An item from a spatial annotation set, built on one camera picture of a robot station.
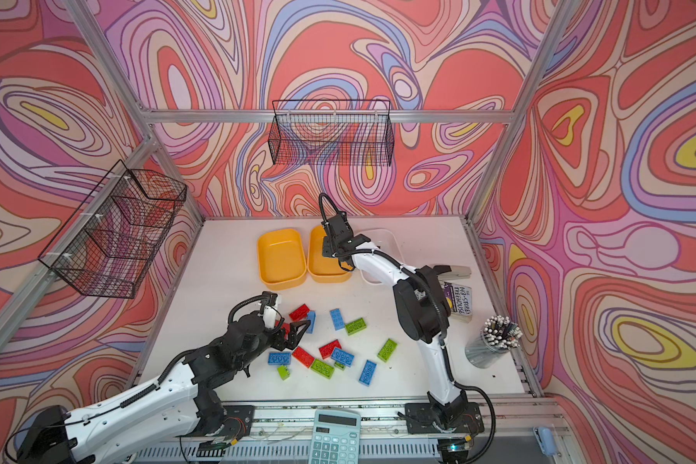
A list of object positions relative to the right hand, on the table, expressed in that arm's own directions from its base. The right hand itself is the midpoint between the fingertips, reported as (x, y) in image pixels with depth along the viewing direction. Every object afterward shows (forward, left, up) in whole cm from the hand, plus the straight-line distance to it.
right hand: (335, 249), depth 98 cm
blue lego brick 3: (-38, -9, -9) cm, 40 cm away
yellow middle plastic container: (-5, +4, -5) cm, 8 cm away
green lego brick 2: (-32, -15, -9) cm, 36 cm away
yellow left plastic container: (+2, +20, -7) cm, 22 cm away
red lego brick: (-20, +12, -8) cm, 24 cm away
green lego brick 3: (-36, +4, -11) cm, 38 cm away
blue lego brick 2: (-33, +16, -8) cm, 38 cm away
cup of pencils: (-36, -40, +6) cm, 54 cm away
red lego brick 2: (-32, +3, -8) cm, 33 cm away
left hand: (-26, +11, +3) cm, 28 cm away
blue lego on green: (-34, -2, -7) cm, 35 cm away
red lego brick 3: (-33, +10, -9) cm, 36 cm away
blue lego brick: (-21, +8, -9) cm, 24 cm away
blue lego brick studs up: (-21, 0, -9) cm, 23 cm away
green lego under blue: (-36, -1, -9) cm, 37 cm away
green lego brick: (-24, -6, -9) cm, 26 cm away
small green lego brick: (-37, +15, -9) cm, 41 cm away
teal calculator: (-53, 0, -7) cm, 54 cm away
